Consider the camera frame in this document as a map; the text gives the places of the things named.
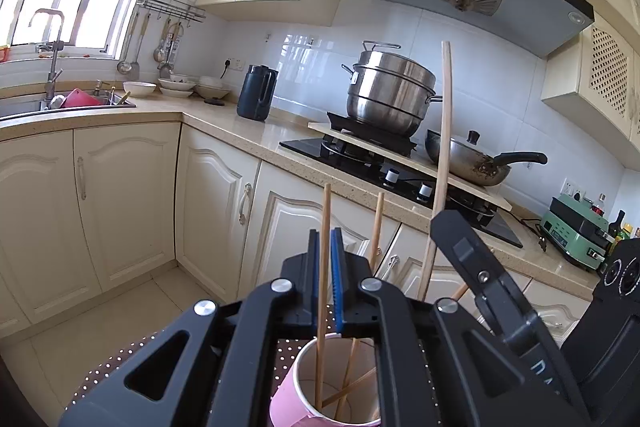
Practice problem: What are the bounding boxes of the wooden chopstick four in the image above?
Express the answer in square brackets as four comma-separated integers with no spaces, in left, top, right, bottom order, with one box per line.
[322,367,376,407]

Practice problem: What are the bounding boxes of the chrome sink faucet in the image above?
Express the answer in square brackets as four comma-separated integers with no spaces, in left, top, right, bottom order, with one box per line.
[28,8,65,109]

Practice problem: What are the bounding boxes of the red bowl in sink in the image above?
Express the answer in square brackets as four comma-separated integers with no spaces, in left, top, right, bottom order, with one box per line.
[61,89,103,108]

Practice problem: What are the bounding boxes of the dark blue kettle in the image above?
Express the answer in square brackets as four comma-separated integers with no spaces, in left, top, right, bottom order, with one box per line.
[236,65,278,121]

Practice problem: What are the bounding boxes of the wall utensil rack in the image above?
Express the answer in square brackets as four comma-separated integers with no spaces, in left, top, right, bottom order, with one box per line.
[116,0,206,80]

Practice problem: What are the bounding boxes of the green oil bottle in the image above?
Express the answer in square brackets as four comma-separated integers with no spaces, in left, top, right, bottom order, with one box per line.
[616,223,634,242]

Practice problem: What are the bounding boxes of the right lattice door cabinet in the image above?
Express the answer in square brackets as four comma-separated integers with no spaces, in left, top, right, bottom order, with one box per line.
[541,16,639,170]

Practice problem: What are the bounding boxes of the lower cream cabinets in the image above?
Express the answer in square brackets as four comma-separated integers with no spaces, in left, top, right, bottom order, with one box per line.
[1,122,321,335]

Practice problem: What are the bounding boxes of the black gas stove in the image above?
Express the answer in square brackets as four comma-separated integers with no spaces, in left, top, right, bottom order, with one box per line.
[280,135,523,248]

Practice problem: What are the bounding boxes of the steel kitchen sink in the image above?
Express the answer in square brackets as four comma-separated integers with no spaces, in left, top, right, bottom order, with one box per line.
[0,88,134,120]

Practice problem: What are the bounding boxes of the beige board under pots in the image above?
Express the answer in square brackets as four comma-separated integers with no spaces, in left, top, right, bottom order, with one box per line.
[308,121,512,211]

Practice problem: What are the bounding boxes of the black induction cooker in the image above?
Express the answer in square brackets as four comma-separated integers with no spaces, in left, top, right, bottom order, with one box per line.
[326,113,416,156]

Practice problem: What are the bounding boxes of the brown polka dot tablecloth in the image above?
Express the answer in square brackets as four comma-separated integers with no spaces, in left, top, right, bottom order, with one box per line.
[64,330,442,427]

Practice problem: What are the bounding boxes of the stainless steel steamer pot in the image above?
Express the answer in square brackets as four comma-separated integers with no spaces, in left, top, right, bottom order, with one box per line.
[342,40,442,138]

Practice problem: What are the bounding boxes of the pink paper cup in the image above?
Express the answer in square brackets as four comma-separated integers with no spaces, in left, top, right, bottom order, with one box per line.
[269,337,384,427]

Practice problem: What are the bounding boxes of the dark sauce bottle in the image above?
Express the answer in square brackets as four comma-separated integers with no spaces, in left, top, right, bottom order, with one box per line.
[608,210,626,239]

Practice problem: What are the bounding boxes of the steel wok black handle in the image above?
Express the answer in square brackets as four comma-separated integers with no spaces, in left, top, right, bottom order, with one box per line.
[424,128,549,188]

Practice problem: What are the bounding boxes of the white bowl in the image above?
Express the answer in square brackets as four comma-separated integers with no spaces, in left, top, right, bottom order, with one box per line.
[122,81,156,98]

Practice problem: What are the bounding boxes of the green electric cooker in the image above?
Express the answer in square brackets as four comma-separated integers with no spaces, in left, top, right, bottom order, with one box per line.
[540,193,614,272]

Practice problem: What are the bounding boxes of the wooden chopstick two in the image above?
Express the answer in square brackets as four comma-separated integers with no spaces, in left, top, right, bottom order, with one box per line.
[334,192,384,419]

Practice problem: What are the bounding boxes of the wooden chopstick three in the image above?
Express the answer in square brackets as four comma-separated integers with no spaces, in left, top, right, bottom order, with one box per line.
[418,41,452,301]

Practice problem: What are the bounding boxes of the wooden chopstick one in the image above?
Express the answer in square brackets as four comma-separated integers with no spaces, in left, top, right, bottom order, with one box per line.
[314,183,331,412]

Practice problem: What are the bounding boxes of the stacked white dishes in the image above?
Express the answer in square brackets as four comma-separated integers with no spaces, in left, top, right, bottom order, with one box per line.
[158,75,231,100]

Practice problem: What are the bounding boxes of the wooden chopstick five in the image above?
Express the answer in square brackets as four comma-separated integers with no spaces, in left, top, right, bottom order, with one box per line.
[450,283,469,301]

